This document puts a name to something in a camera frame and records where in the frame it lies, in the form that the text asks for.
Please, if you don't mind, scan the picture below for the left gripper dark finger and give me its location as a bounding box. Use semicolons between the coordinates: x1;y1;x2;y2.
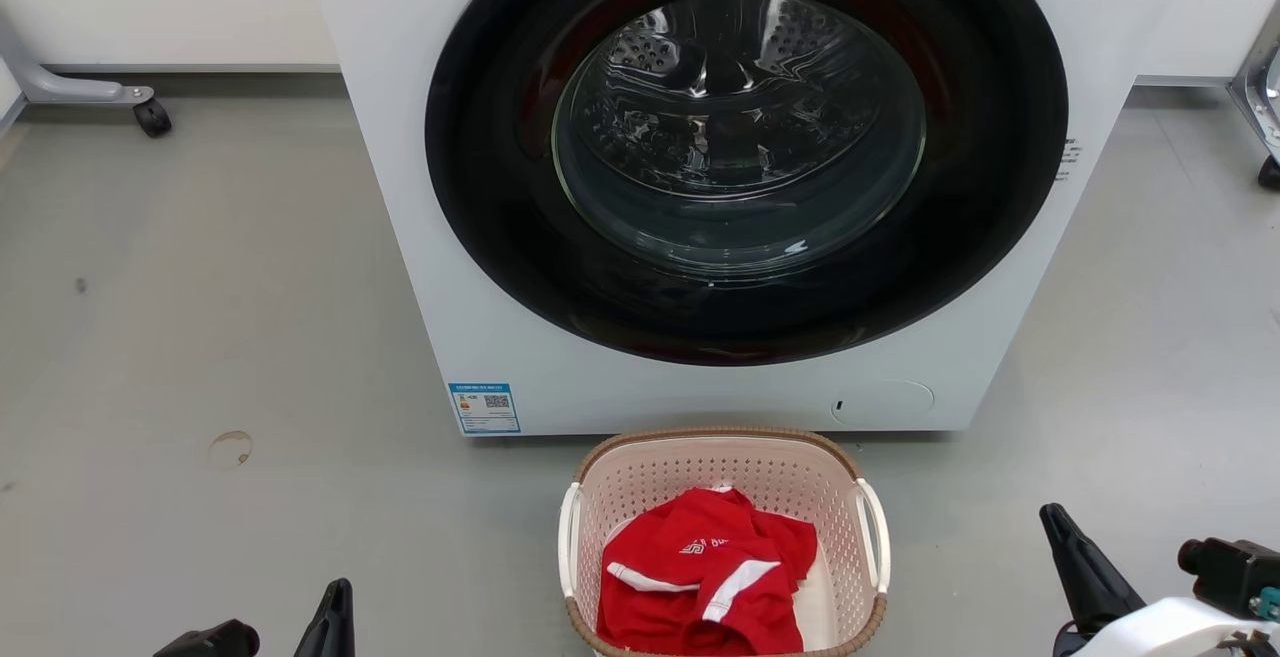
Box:
293;578;356;657
153;619;261;657

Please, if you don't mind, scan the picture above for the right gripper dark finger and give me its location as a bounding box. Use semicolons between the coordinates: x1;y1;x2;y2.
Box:
1178;537;1280;620
1040;503;1146;634

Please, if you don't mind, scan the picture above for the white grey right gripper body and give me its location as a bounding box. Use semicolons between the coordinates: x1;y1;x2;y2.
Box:
1052;597;1280;657

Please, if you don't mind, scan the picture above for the beige perforated laundry basket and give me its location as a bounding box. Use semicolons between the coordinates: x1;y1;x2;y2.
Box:
557;426;891;657

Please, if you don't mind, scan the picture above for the blue energy label sticker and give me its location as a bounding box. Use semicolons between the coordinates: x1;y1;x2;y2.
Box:
448;382;522;436

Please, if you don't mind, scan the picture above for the oval white filter cover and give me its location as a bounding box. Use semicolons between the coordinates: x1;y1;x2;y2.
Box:
830;380;936;428

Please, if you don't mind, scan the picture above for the red shirt with white stripes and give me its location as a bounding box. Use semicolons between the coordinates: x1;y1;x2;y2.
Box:
596;485;819;656

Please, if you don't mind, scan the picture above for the white front-load washing machine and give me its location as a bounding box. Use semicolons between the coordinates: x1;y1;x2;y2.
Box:
298;0;1201;438

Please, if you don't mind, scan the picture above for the round black glass washer door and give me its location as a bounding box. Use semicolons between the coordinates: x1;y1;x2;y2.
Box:
424;0;1069;368

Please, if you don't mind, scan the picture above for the grey metal stand leg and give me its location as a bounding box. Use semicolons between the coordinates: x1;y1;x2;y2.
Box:
1228;0;1280;164
0;17;156;108

